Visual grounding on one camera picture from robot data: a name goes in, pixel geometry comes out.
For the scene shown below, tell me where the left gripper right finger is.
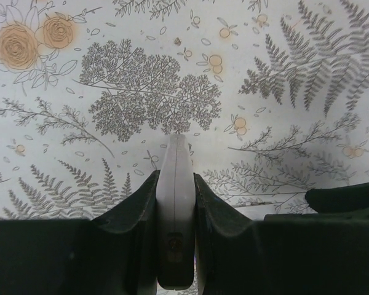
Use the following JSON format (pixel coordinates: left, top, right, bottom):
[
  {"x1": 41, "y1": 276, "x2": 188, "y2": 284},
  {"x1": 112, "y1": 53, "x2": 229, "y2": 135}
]
[{"x1": 194, "y1": 175, "x2": 369, "y2": 294}]

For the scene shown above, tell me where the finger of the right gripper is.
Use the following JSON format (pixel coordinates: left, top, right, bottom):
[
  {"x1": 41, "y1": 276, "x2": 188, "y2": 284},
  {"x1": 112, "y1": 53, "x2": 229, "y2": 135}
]
[{"x1": 264, "y1": 183, "x2": 369, "y2": 221}]

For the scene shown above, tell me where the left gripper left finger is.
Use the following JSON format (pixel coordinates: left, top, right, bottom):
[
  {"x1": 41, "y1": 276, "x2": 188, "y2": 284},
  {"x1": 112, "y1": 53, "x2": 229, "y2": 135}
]
[{"x1": 0, "y1": 171, "x2": 159, "y2": 294}]

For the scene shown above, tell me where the grey white remote control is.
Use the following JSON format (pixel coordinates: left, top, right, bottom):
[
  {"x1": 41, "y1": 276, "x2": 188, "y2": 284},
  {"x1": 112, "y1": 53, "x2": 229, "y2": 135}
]
[{"x1": 156, "y1": 135, "x2": 196, "y2": 291}]

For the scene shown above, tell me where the floral tablecloth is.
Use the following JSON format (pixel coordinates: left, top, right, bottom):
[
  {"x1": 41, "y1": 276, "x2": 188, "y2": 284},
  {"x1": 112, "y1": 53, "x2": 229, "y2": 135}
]
[{"x1": 0, "y1": 1, "x2": 369, "y2": 219}]

